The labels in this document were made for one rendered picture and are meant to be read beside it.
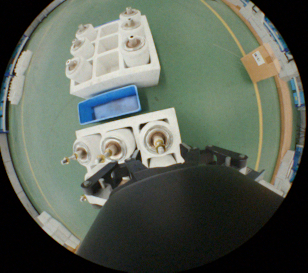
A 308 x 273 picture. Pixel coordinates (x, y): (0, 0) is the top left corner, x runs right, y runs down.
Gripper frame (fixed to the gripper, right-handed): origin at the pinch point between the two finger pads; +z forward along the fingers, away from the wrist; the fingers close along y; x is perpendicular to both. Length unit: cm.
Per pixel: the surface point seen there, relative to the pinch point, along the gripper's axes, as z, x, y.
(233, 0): 18, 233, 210
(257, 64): 21, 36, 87
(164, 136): 10.2, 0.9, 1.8
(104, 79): 17.4, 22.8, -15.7
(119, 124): 17.4, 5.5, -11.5
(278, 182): 19, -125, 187
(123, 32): 11.0, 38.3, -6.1
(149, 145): 10.0, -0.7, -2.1
